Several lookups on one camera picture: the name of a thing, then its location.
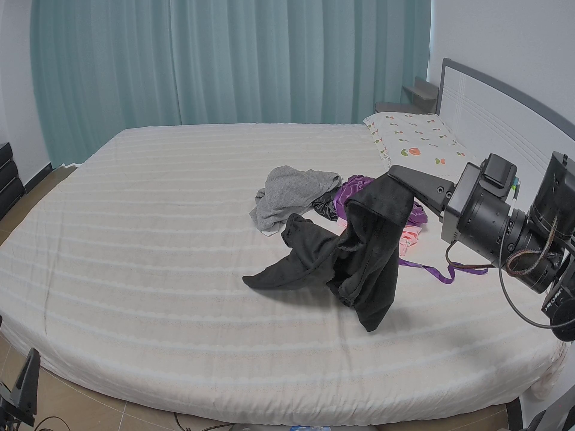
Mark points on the grey bedside table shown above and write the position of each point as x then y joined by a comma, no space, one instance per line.
417,94

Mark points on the white printed pillow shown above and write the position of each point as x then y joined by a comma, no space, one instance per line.
417,137

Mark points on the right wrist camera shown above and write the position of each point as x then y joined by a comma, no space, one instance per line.
498,171

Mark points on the bed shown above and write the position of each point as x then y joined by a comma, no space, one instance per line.
157,240

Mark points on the blue-green curtain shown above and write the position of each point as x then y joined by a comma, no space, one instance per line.
103,61
292,47

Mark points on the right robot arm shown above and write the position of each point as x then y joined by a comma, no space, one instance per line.
552,195

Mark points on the black shiny garment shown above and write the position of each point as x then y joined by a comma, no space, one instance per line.
325,207

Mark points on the black T-shirt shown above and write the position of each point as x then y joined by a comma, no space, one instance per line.
368,258

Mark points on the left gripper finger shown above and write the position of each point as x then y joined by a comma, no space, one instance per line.
28,389

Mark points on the grey garment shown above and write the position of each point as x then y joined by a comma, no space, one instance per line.
287,191

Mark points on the purple garment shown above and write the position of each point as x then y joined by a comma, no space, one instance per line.
352,186

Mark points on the black chest of drawers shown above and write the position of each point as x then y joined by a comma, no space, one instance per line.
9,177

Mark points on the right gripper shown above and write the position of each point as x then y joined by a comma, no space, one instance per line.
467,213

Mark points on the pink garment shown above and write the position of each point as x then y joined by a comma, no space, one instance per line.
409,240

